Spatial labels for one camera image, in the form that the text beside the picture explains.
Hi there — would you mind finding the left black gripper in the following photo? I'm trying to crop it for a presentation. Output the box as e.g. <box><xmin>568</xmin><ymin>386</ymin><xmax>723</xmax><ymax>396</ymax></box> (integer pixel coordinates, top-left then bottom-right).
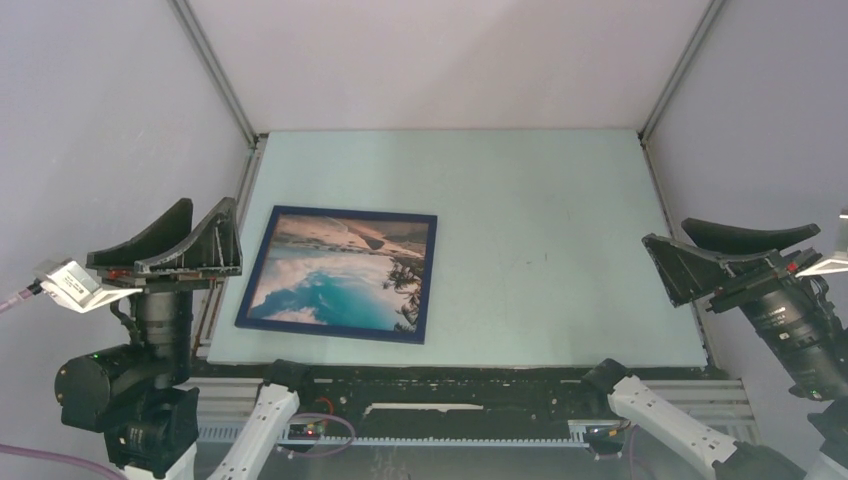
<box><xmin>92</xmin><ymin>192</ymin><xmax>245</xmax><ymax>384</ymax></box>

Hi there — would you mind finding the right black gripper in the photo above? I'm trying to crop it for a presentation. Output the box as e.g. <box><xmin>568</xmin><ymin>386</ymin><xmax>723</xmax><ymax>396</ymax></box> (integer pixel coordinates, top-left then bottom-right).
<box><xmin>637</xmin><ymin>214</ymin><xmax>848</xmax><ymax>394</ymax></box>

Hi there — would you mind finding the wooden picture frame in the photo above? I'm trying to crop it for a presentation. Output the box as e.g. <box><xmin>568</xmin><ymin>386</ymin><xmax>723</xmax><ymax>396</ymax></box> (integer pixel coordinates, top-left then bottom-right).
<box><xmin>233</xmin><ymin>204</ymin><xmax>439</xmax><ymax>346</ymax></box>

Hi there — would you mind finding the landscape photo print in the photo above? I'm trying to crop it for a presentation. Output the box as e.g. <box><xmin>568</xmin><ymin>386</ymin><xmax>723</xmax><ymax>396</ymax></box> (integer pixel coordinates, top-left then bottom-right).
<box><xmin>248</xmin><ymin>213</ymin><xmax>430</xmax><ymax>334</ymax></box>

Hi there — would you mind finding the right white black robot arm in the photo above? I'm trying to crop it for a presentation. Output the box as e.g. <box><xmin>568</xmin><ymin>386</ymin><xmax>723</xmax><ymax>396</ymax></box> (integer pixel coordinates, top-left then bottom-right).
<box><xmin>581</xmin><ymin>218</ymin><xmax>847</xmax><ymax>479</ymax></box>

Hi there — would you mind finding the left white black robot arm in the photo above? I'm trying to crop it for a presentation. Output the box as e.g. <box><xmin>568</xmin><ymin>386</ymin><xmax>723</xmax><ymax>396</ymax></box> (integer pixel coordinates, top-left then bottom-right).
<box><xmin>54</xmin><ymin>197</ymin><xmax>242</xmax><ymax>479</ymax></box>

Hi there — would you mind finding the left corner aluminium profile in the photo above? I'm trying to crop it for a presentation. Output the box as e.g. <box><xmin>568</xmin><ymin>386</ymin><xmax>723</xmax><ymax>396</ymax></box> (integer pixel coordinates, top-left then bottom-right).
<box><xmin>168</xmin><ymin>0</ymin><xmax>259</xmax><ymax>148</ymax></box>

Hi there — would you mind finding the corner aluminium profile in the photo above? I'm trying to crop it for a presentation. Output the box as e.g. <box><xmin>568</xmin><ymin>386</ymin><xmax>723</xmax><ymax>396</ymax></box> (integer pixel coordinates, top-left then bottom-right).
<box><xmin>168</xmin><ymin>0</ymin><xmax>259</xmax><ymax>148</ymax></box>
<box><xmin>639</xmin><ymin>0</ymin><xmax>727</xmax><ymax>146</ymax></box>

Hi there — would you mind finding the right corner aluminium profile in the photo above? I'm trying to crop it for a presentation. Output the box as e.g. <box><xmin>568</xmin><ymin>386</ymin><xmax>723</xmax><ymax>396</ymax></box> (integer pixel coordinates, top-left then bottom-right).
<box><xmin>639</xmin><ymin>0</ymin><xmax>727</xmax><ymax>146</ymax></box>

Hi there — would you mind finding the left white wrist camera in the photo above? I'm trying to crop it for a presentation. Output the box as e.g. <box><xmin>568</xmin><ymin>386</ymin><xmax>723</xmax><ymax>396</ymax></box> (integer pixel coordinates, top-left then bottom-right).
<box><xmin>34</xmin><ymin>258</ymin><xmax>142</xmax><ymax>314</ymax></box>

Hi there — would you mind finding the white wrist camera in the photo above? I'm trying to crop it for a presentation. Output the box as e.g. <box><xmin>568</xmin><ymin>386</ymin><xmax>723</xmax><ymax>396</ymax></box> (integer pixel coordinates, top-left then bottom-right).
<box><xmin>34</xmin><ymin>258</ymin><xmax>142</xmax><ymax>314</ymax></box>
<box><xmin>796</xmin><ymin>207</ymin><xmax>847</xmax><ymax>277</ymax></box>

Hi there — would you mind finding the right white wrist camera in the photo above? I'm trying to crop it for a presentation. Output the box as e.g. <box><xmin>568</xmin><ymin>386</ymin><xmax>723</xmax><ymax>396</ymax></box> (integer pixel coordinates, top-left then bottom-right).
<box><xmin>796</xmin><ymin>207</ymin><xmax>847</xmax><ymax>277</ymax></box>

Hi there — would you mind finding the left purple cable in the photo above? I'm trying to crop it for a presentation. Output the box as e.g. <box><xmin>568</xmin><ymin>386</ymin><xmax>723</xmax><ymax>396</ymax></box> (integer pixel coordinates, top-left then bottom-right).
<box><xmin>0</xmin><ymin>281</ymin><xmax>127</xmax><ymax>480</ymax></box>

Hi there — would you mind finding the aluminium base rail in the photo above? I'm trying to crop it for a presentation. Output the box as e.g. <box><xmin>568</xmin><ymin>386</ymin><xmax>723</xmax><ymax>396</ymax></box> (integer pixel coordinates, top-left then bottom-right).
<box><xmin>184</xmin><ymin>376</ymin><xmax>761</xmax><ymax>451</ymax></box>

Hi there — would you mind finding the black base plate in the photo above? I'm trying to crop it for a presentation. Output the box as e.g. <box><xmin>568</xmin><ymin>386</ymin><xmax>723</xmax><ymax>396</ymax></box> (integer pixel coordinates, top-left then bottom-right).
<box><xmin>299</xmin><ymin>366</ymin><xmax>622</xmax><ymax>442</ymax></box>

